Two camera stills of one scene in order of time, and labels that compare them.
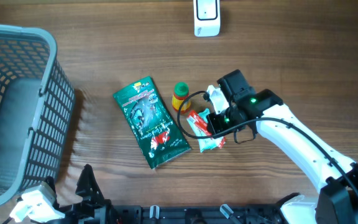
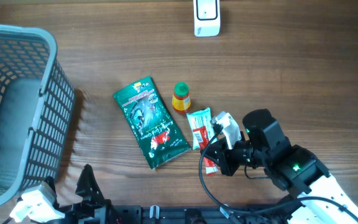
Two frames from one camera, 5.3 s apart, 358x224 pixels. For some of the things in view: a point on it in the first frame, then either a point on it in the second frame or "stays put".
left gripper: (93, 197) stays put
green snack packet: (153, 128) stays put
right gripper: (214, 122) → (222, 156)
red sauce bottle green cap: (181, 93) stays put
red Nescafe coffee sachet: (201, 123) → (201, 137)
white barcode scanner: (206, 18) stays put
